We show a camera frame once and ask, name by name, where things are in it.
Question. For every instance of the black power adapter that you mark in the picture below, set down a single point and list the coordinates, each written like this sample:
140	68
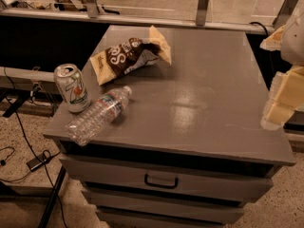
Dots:
37	162

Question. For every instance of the brown yellow chip bag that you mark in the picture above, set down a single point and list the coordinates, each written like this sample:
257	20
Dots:
117	61

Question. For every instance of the clear plastic water bottle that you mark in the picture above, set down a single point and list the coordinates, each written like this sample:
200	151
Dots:
99	115

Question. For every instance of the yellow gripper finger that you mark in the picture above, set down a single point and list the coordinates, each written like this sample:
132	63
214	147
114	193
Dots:
273	42
286	95

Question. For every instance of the grey drawer cabinet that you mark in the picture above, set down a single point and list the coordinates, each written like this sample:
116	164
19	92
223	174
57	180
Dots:
197	120

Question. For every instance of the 7up soda can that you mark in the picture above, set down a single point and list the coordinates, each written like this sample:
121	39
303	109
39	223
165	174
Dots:
69	80

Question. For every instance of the metal window frame rail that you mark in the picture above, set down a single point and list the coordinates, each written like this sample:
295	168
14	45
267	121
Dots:
247	15

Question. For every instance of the black tripod leg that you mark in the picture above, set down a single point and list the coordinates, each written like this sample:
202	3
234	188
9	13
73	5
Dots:
53	197

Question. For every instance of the black drawer handle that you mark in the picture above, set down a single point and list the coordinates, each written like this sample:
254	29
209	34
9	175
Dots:
160	183

